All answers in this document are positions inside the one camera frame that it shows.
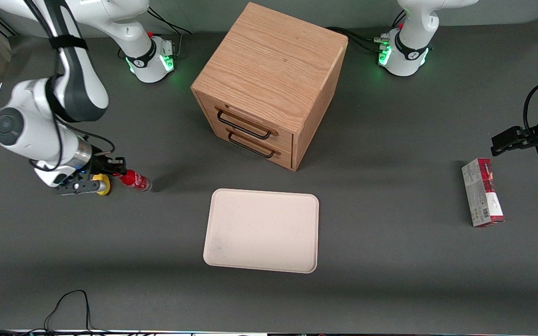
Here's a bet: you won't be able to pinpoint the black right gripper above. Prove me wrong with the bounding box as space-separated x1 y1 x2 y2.
80 148 127 181

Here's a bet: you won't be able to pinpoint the red coke bottle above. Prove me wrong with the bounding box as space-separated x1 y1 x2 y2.
118 169 153 193

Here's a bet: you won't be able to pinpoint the cream rectangular tray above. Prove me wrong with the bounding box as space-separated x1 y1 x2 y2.
203 188 320 274

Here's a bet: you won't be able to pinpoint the yellow lemon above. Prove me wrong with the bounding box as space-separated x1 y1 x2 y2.
92 173 111 196

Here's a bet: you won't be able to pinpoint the grey and red carton box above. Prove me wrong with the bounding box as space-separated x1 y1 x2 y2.
461 158 505 228

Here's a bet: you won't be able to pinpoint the wooden drawer front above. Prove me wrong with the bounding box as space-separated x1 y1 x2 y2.
212 122 293 170
201 96 294 151

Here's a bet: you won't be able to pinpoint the wooden two-drawer cabinet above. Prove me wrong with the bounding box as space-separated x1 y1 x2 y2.
191 2 349 172

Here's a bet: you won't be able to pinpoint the thin black table cable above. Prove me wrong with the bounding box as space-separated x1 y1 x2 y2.
0 289 157 336

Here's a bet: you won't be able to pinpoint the black metal drawer handle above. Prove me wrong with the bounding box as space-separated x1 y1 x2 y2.
216 108 272 140
227 131 277 159

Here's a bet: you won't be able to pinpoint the black right base cables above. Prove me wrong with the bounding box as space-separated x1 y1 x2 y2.
144 7 193 59

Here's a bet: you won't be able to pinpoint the black base cables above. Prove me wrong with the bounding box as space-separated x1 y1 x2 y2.
326 8 407 54
144 7 193 59

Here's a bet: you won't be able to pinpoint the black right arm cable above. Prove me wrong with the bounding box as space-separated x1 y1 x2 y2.
24 0 116 174

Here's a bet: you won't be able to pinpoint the black left base cables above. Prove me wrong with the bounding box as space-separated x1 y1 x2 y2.
326 8 407 54

